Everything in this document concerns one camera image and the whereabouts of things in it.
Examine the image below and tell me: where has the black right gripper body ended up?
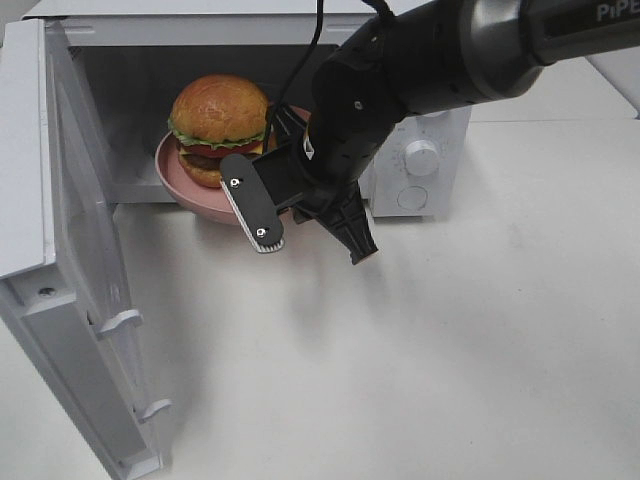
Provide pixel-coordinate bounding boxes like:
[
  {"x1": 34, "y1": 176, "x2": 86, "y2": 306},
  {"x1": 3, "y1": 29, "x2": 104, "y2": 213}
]
[{"x1": 292, "y1": 114, "x2": 400, "y2": 224}]

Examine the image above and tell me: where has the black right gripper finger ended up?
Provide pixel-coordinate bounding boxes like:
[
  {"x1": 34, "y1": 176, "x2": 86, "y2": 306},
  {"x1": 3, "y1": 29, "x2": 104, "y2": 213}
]
[
  {"x1": 272, "y1": 103, "x2": 308, "y2": 147},
  {"x1": 319, "y1": 183, "x2": 378, "y2": 264}
]

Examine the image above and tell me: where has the burger with lettuce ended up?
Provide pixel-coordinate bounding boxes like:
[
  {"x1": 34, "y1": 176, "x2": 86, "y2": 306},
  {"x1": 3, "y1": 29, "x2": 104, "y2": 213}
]
[{"x1": 168, "y1": 74, "x2": 276, "y2": 188}]

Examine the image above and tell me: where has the round door release button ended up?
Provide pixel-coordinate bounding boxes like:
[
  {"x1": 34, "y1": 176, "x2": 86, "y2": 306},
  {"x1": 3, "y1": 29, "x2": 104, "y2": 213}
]
[{"x1": 397, "y1": 186, "x2": 428, "y2": 212}]

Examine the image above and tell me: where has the pink round plate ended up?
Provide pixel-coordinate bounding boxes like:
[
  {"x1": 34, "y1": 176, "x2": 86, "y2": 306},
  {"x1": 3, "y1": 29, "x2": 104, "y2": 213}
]
[{"x1": 154, "y1": 103, "x2": 314, "y2": 229}]

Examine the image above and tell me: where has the white microwave door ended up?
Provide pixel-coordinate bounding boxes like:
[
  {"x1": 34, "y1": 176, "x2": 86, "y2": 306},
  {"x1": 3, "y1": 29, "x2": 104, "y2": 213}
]
[{"x1": 1, "y1": 18, "x2": 170, "y2": 479}]

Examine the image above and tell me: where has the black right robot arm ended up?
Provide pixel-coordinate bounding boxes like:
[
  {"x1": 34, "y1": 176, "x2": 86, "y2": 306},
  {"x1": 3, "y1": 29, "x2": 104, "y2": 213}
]
[{"x1": 276, "y1": 1, "x2": 639, "y2": 263}]

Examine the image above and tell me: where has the lower white control knob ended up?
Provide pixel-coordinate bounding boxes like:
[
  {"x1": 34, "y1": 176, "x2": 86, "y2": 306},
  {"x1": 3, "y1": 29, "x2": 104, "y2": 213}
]
[{"x1": 404, "y1": 140, "x2": 440, "y2": 177}]

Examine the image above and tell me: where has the white microwave oven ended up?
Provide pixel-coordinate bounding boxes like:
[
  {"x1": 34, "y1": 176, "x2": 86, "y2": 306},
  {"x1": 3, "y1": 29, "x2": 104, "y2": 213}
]
[{"x1": 28, "y1": 1, "x2": 471, "y2": 219}]

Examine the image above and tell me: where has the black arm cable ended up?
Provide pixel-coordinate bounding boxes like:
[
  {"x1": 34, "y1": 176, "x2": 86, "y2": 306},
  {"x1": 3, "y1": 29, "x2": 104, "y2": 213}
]
[{"x1": 264, "y1": 0, "x2": 396, "y2": 151}]

